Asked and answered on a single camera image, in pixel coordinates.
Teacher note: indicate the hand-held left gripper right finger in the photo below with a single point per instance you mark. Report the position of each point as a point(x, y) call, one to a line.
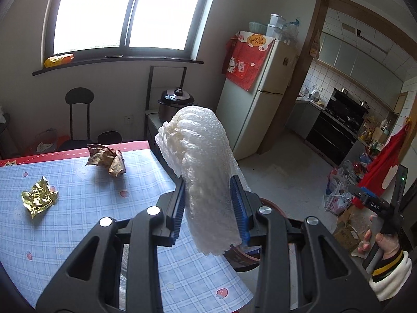
point(239, 212)

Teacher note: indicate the red plastic bag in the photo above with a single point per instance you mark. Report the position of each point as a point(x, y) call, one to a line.
point(45, 141)

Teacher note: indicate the stacked clear containers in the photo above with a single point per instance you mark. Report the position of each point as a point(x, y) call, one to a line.
point(275, 26)

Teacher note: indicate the white foam net sleeve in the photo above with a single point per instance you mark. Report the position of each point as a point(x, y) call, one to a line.
point(202, 169)

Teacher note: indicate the brown round plastic bin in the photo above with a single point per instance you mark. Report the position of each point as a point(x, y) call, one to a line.
point(251, 266)

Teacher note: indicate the red hanging garment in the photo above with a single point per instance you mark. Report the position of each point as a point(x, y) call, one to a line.
point(381, 166)

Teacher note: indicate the wooden door frame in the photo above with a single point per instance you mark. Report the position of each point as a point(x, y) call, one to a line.
point(321, 13)

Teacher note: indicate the brown cardboard box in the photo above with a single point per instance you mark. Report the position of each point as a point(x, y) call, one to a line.
point(348, 231)

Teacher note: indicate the dark framed window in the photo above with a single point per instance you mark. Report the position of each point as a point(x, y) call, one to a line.
point(123, 9)

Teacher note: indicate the black metal frame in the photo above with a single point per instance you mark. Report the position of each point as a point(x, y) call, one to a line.
point(150, 84)

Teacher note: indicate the white wall socket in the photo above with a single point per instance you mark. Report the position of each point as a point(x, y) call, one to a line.
point(129, 121)

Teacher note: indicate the yellow packet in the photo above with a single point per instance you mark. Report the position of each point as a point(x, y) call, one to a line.
point(58, 60)

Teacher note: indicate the blue plaid table mat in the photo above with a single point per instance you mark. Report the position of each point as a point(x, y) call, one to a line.
point(97, 202)

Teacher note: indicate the crumpled brown wrapper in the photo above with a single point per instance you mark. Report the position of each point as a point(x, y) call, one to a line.
point(109, 159)

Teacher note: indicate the bottles on counter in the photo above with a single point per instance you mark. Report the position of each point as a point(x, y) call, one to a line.
point(374, 137)

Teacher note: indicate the black silver pressure cooker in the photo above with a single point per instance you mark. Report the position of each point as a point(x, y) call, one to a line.
point(172, 104)

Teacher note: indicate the red printed cloth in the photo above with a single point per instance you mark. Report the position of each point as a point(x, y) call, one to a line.
point(244, 65)

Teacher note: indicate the clear crumpled plastic bag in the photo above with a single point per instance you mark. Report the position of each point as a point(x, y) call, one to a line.
point(291, 29)

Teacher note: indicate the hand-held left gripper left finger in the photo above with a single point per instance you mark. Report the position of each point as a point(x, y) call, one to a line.
point(176, 212)

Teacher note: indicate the black round-back chair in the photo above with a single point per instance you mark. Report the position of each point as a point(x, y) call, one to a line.
point(79, 97)

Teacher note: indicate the person's right hand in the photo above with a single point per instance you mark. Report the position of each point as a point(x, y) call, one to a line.
point(389, 246)

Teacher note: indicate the white refrigerator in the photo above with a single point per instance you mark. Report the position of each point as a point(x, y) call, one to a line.
point(257, 117)

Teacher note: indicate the grey wall cabinets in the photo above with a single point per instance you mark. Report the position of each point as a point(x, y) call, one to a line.
point(358, 62)

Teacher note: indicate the dark flat dish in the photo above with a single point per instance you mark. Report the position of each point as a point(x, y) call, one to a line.
point(114, 55)

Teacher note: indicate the white side table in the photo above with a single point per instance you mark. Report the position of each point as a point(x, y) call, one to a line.
point(153, 127)

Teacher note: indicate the pile of plastic bags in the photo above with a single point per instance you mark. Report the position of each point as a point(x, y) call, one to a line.
point(342, 186)

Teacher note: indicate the white bin liner bag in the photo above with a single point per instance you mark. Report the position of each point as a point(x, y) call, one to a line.
point(3, 117)

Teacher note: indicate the crumpled gold foil wrapper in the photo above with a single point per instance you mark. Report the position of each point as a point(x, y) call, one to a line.
point(38, 199)

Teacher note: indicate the black kitchen oven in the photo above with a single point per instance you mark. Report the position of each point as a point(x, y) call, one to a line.
point(329, 137)

